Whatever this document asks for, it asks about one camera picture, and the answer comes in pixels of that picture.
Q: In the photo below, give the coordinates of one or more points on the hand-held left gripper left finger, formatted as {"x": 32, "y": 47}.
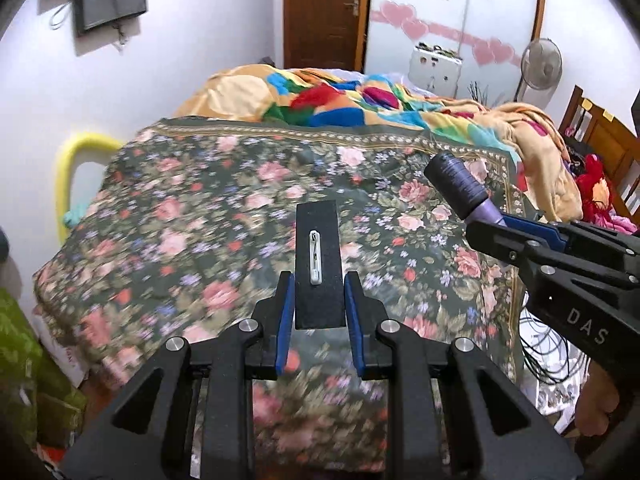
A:
{"x": 285, "y": 320}

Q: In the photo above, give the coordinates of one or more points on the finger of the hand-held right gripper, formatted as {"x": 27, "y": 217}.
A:
{"x": 550, "y": 235}
{"x": 500, "y": 240}

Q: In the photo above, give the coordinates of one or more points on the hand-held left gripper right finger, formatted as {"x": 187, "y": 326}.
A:
{"x": 355, "y": 320}

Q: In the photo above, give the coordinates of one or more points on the black card with white clip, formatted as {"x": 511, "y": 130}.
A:
{"x": 320, "y": 310}

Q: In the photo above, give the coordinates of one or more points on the dark purple cylinder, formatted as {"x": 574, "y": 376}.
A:
{"x": 457, "y": 182}

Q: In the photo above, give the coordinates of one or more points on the person's right hand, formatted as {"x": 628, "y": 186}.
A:
{"x": 595, "y": 400}

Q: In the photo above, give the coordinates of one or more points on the red plush toy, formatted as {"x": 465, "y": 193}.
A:
{"x": 595, "y": 185}

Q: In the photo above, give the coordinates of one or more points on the yellow fleece blanket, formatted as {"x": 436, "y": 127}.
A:
{"x": 540, "y": 160}

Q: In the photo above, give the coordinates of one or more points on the wooden headboard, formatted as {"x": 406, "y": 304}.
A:
{"x": 605, "y": 140}

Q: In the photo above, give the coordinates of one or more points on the floral blanket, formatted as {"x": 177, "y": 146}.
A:
{"x": 200, "y": 210}

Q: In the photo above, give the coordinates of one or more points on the standing fan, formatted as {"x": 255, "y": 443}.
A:
{"x": 542, "y": 65}

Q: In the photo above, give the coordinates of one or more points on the white box appliance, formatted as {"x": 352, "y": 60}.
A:
{"x": 435, "y": 75}

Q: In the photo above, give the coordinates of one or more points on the colourful patchwork quilt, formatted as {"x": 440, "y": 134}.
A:
{"x": 310, "y": 100}

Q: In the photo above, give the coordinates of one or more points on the white cardboard box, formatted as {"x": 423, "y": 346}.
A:
{"x": 60, "y": 355}

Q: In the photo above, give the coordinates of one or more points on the teal plastic item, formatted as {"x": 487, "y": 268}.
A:
{"x": 77, "y": 215}

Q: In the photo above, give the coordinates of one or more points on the sliding wardrobe with heart stickers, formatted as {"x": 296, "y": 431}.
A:
{"x": 450, "y": 10}

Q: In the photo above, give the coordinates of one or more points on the yellow foam tube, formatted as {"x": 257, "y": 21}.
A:
{"x": 65, "y": 180}

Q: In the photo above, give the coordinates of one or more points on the green floral bag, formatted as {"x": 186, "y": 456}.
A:
{"x": 25, "y": 360}

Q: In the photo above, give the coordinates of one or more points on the brown wooden door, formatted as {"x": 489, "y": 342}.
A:
{"x": 320, "y": 15}

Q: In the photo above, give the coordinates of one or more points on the small black monitor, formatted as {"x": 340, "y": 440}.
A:
{"x": 112, "y": 0}

